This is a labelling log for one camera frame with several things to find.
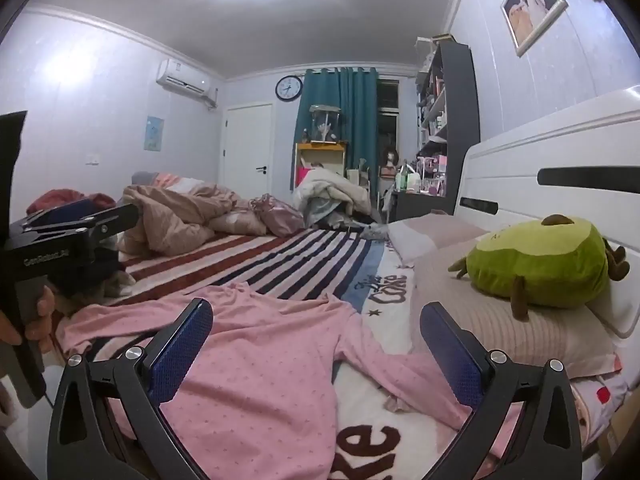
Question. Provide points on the red cloth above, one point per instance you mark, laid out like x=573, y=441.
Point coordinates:
x=55, y=197

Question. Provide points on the pink striped pillow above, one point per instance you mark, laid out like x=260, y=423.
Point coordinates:
x=500, y=330
x=430, y=232

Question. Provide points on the cardboard box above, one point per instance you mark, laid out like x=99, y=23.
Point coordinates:
x=617, y=440

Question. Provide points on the yellow shelf unit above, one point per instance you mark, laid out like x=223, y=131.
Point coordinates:
x=320, y=152

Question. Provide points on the beige quilt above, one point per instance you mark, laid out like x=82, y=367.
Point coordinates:
x=175, y=220

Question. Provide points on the white air conditioner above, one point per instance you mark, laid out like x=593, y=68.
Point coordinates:
x=182, y=80

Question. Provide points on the framed wall photo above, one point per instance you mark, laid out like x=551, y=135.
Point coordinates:
x=532, y=5

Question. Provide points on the glass display case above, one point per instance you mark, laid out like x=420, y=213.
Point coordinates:
x=324, y=125

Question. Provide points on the grey pink white quilt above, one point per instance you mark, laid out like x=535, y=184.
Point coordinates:
x=160, y=180

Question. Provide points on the pile of white clothes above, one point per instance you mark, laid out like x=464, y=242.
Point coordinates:
x=330, y=190

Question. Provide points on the dark bookshelf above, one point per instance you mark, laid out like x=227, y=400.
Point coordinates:
x=462, y=110

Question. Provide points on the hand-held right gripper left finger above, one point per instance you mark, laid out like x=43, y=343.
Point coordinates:
x=182, y=350

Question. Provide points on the wall poster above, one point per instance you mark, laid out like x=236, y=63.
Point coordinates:
x=154, y=133

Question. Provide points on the floral bed sheet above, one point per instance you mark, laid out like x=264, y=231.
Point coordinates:
x=600, y=395

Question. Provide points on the dark desk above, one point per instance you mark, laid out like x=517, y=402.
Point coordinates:
x=420, y=205

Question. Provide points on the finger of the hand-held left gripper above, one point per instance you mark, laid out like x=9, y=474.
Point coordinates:
x=117, y=217
x=67, y=211

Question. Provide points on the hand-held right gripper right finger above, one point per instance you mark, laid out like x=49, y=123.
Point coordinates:
x=450, y=355

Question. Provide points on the white pillow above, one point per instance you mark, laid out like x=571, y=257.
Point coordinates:
x=620, y=310

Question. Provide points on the window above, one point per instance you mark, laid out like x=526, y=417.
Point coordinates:
x=389, y=125

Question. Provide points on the pink printed garment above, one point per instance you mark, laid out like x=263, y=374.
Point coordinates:
x=280, y=360

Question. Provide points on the white door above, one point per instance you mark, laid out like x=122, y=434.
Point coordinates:
x=247, y=145

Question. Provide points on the bed with patterned sheet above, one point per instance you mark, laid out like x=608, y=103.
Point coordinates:
x=310, y=255

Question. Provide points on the white bed headboard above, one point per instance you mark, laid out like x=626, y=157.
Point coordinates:
x=525, y=160

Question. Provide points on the round wall clock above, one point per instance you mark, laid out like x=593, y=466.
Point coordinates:
x=289, y=88

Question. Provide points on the pink patterned cloth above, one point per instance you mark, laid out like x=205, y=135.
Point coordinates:
x=280, y=215

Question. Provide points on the avocado plush toy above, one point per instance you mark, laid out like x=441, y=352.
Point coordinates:
x=540, y=270

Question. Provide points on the teal curtain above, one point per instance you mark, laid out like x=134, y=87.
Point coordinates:
x=355, y=110

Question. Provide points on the person's left hand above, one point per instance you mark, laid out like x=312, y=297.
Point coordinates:
x=37, y=322

